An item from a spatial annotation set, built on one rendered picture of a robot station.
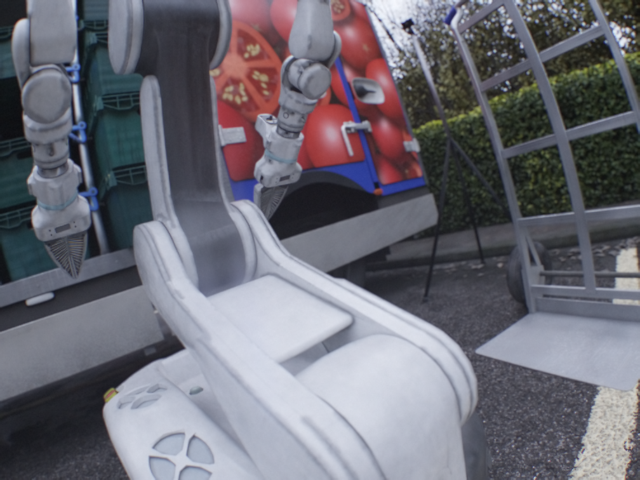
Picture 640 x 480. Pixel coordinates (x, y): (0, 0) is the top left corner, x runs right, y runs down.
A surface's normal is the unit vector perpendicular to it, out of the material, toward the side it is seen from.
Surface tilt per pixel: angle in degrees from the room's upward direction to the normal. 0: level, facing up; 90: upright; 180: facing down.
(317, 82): 139
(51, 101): 145
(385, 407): 51
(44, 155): 135
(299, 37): 84
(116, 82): 99
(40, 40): 122
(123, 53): 113
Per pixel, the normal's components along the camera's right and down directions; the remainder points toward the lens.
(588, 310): -0.89, 0.28
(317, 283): 0.04, -0.91
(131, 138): 0.68, 0.03
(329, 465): 0.33, -0.66
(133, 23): 0.66, 0.32
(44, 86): 0.62, 0.58
